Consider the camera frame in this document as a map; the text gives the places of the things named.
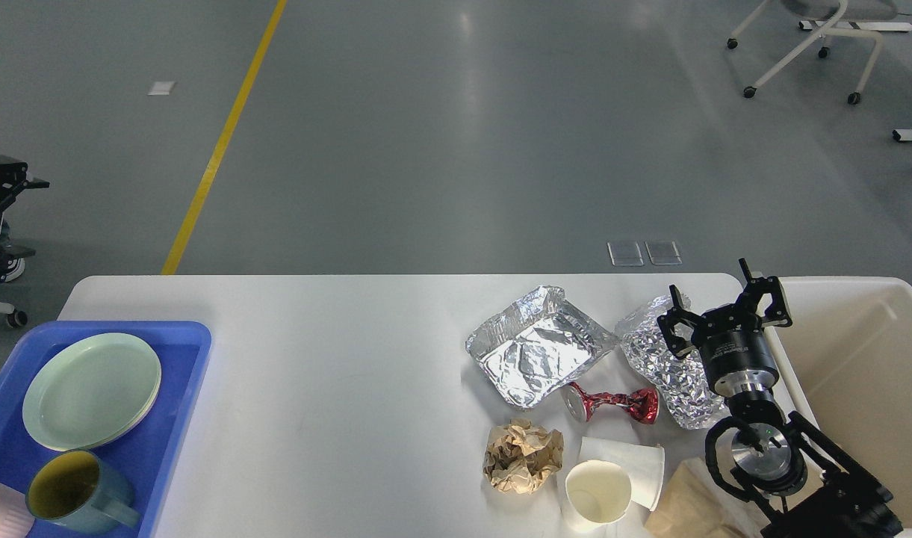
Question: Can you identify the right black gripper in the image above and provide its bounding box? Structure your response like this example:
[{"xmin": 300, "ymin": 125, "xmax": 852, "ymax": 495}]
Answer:
[{"xmin": 657, "ymin": 258, "xmax": 793, "ymax": 396}]

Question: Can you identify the aluminium foil sheet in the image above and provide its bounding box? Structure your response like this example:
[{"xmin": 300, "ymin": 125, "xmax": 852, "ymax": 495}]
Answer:
[{"xmin": 614, "ymin": 295, "xmax": 729, "ymax": 431}]

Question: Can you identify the brown paper bag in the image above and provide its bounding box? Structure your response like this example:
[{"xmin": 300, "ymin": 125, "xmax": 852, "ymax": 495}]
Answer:
[{"xmin": 643, "ymin": 457, "xmax": 751, "ymax": 537}]

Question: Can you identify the mint green plate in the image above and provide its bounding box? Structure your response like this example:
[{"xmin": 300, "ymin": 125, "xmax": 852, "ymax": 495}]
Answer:
[{"xmin": 22, "ymin": 333, "xmax": 159, "ymax": 452}]

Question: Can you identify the dark teal mug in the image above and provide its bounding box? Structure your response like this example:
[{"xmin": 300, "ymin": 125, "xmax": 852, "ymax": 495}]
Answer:
[{"xmin": 25, "ymin": 450, "xmax": 142, "ymax": 536}]

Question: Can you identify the pink ribbed mug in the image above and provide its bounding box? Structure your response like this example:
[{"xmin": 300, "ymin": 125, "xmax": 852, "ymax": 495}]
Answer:
[{"xmin": 0, "ymin": 483, "xmax": 35, "ymax": 537}]

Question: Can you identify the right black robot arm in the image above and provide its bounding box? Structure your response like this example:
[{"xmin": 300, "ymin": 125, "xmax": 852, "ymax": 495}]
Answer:
[{"xmin": 657, "ymin": 259, "xmax": 904, "ymax": 537}]

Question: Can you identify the right floor plate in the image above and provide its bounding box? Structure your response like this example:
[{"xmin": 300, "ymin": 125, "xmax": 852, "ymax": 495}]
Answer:
[{"xmin": 645, "ymin": 241, "xmax": 683, "ymax": 266}]

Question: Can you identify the floor plate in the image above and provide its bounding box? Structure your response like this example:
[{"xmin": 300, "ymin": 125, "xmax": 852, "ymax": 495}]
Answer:
[
  {"xmin": 608, "ymin": 241, "xmax": 645, "ymax": 267},
  {"xmin": 645, "ymin": 241, "xmax": 683, "ymax": 266}
]

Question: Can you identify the crushed red can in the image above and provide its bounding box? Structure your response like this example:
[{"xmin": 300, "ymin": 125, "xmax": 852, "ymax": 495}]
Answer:
[{"xmin": 561, "ymin": 382, "xmax": 660, "ymax": 424}]

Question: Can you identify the left floor plate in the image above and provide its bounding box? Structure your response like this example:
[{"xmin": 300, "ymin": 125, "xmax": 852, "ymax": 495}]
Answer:
[{"xmin": 608, "ymin": 241, "xmax": 645, "ymax": 267}]

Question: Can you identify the beige plastic bin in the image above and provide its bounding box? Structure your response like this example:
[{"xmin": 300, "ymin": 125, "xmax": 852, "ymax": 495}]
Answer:
[{"xmin": 769, "ymin": 276, "xmax": 912, "ymax": 529}]

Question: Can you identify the white furniture leg with caster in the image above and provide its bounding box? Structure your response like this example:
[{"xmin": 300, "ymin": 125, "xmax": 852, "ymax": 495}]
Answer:
[{"xmin": 0, "ymin": 302, "xmax": 28, "ymax": 328}]

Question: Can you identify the white floor label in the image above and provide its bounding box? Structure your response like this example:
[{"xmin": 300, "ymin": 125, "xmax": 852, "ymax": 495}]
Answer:
[{"xmin": 147, "ymin": 81, "xmax": 176, "ymax": 96}]

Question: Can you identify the lying white paper cup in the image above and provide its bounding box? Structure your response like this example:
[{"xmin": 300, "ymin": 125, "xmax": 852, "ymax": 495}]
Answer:
[{"xmin": 577, "ymin": 437, "xmax": 666, "ymax": 512}]

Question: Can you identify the square aluminium foil tray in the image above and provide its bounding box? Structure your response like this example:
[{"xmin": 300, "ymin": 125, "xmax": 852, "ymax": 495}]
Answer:
[{"xmin": 465, "ymin": 285, "xmax": 619, "ymax": 411}]

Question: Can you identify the crumpled brown paper ball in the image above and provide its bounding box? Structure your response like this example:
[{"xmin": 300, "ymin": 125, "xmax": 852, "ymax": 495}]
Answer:
[{"xmin": 483, "ymin": 418, "xmax": 565, "ymax": 495}]

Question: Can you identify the blue plastic tray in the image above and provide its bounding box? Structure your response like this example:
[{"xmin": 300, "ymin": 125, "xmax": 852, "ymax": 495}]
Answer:
[{"xmin": 0, "ymin": 321, "xmax": 212, "ymax": 537}]

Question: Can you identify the yellow plate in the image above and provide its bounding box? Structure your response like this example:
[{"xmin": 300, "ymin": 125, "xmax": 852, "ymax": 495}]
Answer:
[{"xmin": 85, "ymin": 350, "xmax": 163, "ymax": 448}]

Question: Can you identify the white rolling chair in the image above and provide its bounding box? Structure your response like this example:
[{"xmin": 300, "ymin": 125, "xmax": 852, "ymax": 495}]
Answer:
[{"xmin": 742, "ymin": 1, "xmax": 899, "ymax": 106}]

